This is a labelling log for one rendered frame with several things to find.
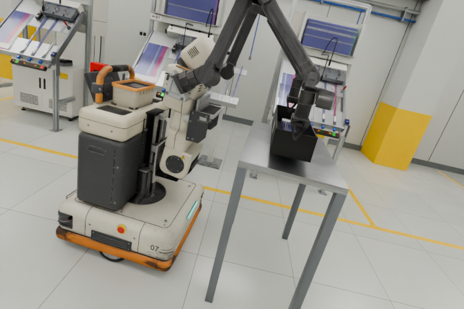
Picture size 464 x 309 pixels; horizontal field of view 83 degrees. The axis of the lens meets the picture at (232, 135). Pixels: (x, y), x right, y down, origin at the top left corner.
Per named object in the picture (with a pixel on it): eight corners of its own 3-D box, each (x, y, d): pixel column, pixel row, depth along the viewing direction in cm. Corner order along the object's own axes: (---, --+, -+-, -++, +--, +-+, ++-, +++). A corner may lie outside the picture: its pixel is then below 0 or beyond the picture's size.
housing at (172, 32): (211, 50, 287) (211, 40, 274) (168, 41, 288) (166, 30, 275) (213, 45, 291) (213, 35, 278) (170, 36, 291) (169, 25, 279)
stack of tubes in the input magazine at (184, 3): (213, 25, 272) (218, -4, 263) (166, 14, 272) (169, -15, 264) (215, 26, 283) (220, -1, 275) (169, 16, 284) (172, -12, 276)
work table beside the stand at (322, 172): (204, 301, 132) (239, 159, 106) (228, 219, 198) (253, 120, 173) (291, 330, 128) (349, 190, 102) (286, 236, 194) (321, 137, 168)
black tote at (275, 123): (272, 121, 164) (276, 104, 161) (299, 127, 162) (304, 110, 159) (269, 153, 110) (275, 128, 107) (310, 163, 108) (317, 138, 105)
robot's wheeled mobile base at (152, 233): (52, 241, 142) (52, 202, 134) (119, 186, 202) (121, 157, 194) (168, 278, 136) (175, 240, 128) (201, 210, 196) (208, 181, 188)
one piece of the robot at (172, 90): (163, 94, 115) (170, 69, 111) (168, 92, 120) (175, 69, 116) (185, 102, 114) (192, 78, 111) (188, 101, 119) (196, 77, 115)
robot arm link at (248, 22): (250, -5, 137) (250, -4, 129) (273, 6, 139) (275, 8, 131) (219, 71, 159) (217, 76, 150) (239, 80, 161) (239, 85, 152)
